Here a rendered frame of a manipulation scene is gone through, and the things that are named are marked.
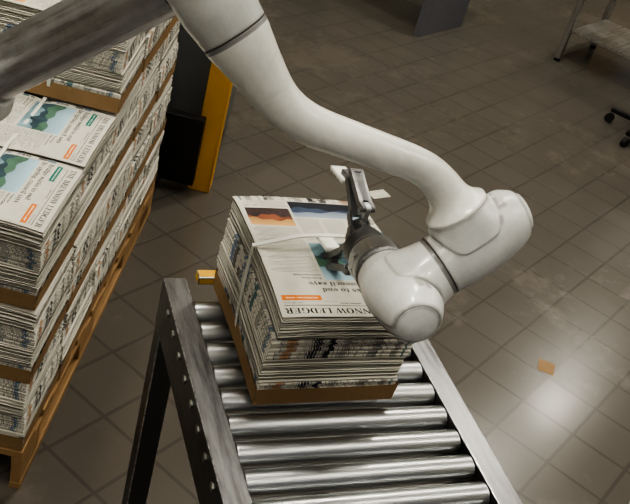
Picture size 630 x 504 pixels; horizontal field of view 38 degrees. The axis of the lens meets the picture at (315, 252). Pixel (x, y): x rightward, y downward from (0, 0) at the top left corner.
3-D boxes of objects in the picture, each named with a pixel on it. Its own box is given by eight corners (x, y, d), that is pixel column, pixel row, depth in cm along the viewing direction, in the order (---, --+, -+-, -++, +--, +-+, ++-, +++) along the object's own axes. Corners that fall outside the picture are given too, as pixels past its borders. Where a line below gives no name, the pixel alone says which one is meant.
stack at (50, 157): (-128, 457, 235) (-138, 184, 189) (29, 224, 332) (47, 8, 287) (20, 492, 237) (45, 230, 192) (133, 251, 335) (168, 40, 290)
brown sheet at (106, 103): (-25, 78, 237) (-25, 63, 235) (12, 40, 261) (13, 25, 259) (118, 114, 240) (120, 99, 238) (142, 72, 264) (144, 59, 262)
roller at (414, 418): (221, 448, 164) (214, 432, 168) (449, 435, 181) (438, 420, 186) (225, 425, 162) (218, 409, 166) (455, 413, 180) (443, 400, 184)
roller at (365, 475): (229, 483, 159) (235, 463, 156) (464, 466, 176) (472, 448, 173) (236, 506, 155) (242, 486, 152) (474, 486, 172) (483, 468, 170)
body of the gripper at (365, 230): (356, 233, 150) (337, 208, 158) (344, 277, 154) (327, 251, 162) (396, 234, 153) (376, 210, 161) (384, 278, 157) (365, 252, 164)
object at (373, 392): (233, 344, 179) (238, 328, 177) (367, 341, 190) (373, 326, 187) (251, 406, 168) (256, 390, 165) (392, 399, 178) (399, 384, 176)
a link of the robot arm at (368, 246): (351, 296, 149) (339, 278, 154) (401, 297, 153) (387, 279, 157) (364, 247, 145) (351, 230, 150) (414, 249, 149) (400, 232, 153)
